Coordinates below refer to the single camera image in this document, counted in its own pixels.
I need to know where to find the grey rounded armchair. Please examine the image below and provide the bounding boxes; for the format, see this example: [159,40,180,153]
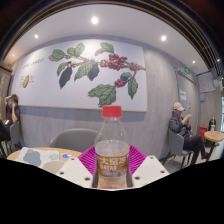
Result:
[49,127,100,154]

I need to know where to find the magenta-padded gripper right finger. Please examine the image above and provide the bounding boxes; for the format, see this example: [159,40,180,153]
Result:
[125,145,170,190]

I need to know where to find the white wall notice board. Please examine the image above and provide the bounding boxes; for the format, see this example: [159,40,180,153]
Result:
[196,70,218,94]

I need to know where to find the red bin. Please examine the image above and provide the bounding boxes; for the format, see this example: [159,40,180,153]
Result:
[199,125,208,143]

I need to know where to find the white wall paper notice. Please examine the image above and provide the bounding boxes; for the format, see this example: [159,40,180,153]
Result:
[179,89,187,102]

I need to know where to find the round wooden side table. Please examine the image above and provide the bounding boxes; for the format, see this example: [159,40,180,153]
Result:
[203,130,224,163]

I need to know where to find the white printed paper sheet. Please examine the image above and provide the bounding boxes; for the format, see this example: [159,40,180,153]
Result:
[14,146,61,168]

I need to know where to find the clear red-capped drink bottle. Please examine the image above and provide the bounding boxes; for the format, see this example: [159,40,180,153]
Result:
[93,105,131,190]

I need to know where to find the grey chair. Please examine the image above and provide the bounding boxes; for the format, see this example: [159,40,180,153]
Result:
[162,129,194,165]
[9,120,23,153]

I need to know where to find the round ceiling lights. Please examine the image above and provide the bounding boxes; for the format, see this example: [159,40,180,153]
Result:
[33,15,198,65]

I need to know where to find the person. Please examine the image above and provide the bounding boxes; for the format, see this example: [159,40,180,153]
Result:
[0,93,22,148]
[168,101,209,166]

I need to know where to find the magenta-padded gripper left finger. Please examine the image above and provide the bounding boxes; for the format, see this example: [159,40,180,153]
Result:
[55,145,100,190]

